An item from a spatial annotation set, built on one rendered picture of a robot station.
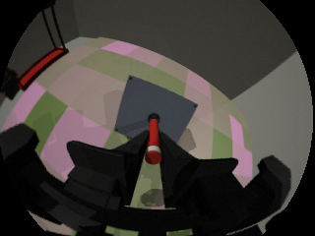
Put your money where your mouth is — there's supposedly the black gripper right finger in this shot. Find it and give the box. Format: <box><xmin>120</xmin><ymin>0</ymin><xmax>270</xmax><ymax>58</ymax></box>
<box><xmin>158</xmin><ymin>133</ymin><xmax>239</xmax><ymax>208</ymax></box>

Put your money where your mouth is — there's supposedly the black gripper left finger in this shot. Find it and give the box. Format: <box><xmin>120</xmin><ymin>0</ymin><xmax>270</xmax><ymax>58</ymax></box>
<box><xmin>66</xmin><ymin>130</ymin><xmax>150</xmax><ymax>206</ymax></box>

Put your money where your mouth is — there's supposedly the dark grey sloped panel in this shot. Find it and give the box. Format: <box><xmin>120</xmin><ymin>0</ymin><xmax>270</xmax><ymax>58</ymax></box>
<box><xmin>114</xmin><ymin>75</ymin><xmax>198</xmax><ymax>143</ymax></box>

